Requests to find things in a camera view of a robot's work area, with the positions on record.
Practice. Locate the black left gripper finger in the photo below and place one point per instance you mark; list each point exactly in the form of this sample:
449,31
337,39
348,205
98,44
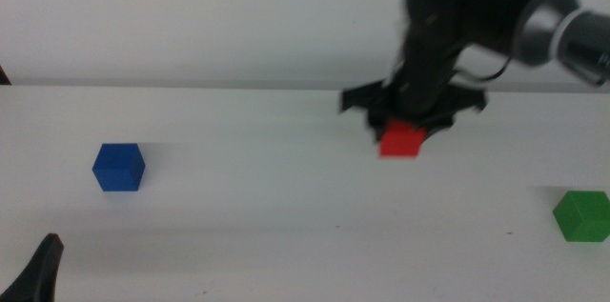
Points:
40,273

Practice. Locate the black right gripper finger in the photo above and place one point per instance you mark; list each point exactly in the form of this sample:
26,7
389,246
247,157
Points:
376,129
438,128

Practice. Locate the red cube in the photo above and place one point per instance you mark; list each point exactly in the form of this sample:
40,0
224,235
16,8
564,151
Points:
402,142

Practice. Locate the blue cube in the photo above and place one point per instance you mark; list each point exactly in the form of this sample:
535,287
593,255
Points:
119,171

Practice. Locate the green cube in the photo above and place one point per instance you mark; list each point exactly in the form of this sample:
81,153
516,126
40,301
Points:
583,218

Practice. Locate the dark brown object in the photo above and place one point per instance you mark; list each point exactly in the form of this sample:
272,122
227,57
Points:
3,78

